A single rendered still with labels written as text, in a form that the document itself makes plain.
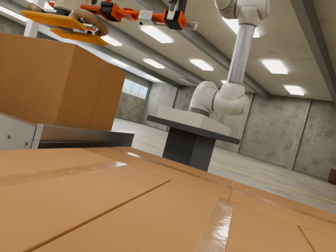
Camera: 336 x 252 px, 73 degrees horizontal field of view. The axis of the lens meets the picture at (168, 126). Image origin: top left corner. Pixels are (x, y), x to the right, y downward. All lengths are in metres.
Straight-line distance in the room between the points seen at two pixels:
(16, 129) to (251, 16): 1.39
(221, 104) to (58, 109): 0.99
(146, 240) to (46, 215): 0.16
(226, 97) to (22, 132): 1.15
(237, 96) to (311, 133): 12.66
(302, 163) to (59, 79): 13.53
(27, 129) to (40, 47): 0.42
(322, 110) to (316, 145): 1.87
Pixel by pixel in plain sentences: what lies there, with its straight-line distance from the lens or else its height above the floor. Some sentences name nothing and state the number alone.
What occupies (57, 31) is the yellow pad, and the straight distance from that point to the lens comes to 1.56.
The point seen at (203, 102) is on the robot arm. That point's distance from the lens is 1.60.
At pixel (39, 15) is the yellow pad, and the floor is 1.07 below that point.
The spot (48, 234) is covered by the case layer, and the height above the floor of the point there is 0.54.
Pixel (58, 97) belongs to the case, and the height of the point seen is 0.71.
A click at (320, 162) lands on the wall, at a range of 13.94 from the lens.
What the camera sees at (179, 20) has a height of 1.18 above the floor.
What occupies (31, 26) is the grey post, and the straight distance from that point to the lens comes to 4.40.
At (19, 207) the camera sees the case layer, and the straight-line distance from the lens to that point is 0.44.
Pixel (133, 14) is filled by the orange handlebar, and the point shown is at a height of 1.19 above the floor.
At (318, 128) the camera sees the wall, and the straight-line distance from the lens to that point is 14.12.
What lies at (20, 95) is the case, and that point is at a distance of 1.24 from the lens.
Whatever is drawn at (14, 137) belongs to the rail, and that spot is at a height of 0.53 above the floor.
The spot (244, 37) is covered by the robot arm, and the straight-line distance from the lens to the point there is 1.61.
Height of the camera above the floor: 0.73
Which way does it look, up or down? 1 degrees down
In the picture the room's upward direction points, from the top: 15 degrees clockwise
